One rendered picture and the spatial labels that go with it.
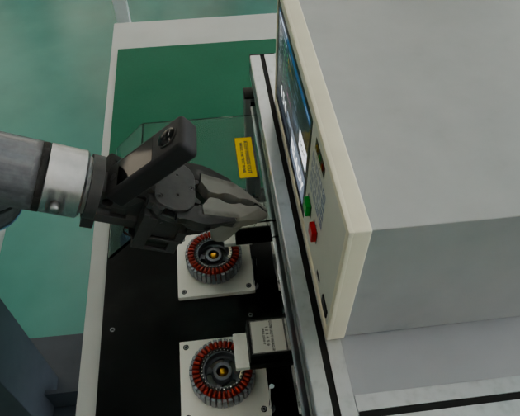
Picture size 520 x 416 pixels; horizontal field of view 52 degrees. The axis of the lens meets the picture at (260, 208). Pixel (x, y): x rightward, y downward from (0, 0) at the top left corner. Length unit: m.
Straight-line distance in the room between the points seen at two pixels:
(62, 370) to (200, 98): 0.99
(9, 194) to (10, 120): 2.25
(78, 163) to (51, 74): 2.48
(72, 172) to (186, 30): 1.26
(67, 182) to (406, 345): 0.41
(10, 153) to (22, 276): 1.62
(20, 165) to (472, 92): 0.48
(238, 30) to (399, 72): 1.18
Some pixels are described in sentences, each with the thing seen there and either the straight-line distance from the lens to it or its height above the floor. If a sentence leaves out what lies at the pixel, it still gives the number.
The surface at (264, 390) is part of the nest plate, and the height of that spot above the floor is 0.78.
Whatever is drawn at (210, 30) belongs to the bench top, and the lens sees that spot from 1.78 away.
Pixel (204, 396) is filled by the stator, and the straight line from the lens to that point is 0.93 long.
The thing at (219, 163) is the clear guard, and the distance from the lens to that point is 0.87.
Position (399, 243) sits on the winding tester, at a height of 1.29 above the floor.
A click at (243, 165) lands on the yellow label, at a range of 0.87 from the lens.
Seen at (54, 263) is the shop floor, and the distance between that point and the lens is 2.17.
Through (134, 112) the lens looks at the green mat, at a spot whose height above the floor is 0.75.
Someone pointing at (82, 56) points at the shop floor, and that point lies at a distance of 3.13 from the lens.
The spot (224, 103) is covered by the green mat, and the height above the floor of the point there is 0.75.
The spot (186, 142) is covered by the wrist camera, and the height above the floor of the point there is 1.32.
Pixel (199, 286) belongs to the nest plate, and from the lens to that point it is 1.07.
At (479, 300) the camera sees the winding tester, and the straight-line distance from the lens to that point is 0.64.
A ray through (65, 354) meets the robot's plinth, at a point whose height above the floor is 0.02.
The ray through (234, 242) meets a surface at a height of 0.88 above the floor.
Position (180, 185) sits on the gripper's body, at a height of 1.24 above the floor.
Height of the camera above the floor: 1.69
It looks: 50 degrees down
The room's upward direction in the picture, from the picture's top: straight up
